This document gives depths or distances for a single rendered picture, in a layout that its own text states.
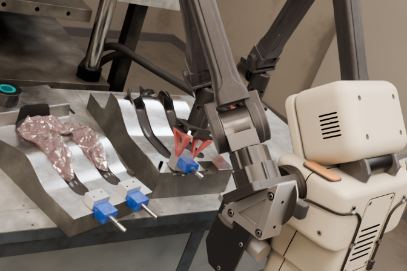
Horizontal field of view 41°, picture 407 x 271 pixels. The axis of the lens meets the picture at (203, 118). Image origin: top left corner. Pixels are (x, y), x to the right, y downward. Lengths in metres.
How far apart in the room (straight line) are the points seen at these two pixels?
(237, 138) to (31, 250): 0.68
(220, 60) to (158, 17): 4.26
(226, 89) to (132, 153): 0.65
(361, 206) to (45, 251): 0.81
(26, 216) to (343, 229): 0.73
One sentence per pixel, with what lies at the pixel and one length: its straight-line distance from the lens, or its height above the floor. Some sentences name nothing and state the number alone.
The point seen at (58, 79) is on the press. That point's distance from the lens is 2.08.
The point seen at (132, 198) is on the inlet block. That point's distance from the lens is 1.39.
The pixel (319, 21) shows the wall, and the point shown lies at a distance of 4.29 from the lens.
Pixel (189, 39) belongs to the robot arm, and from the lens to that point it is 1.31.
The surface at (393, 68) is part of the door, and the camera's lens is 3.89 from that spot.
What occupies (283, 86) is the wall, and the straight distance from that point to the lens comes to 4.47.
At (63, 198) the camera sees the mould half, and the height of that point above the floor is 0.85.
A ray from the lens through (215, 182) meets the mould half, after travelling 1.63.
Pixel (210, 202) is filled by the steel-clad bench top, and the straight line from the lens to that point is 1.61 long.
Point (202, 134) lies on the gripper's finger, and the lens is 1.46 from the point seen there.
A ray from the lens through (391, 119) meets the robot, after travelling 1.11.
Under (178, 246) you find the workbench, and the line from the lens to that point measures 1.70.
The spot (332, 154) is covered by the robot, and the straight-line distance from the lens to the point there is 1.02.
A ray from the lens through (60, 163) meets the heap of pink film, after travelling 1.40.
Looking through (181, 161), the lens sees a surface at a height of 0.93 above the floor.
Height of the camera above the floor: 1.65
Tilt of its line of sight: 24 degrees down
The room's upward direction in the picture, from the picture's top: 21 degrees clockwise
